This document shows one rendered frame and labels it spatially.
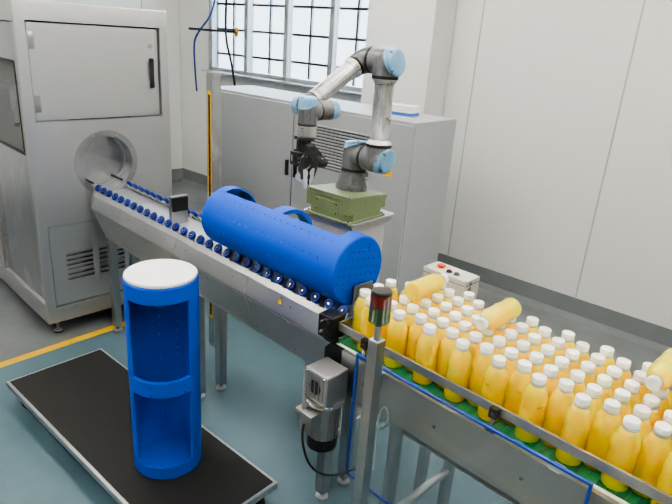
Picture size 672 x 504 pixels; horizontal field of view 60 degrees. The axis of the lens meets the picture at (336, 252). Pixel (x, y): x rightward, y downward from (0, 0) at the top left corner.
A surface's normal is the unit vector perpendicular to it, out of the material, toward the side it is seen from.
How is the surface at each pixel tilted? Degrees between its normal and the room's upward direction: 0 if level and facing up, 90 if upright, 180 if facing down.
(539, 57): 90
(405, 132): 90
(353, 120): 90
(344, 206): 90
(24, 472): 0
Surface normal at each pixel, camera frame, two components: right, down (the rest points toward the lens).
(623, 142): -0.66, 0.22
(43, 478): 0.07, -0.94
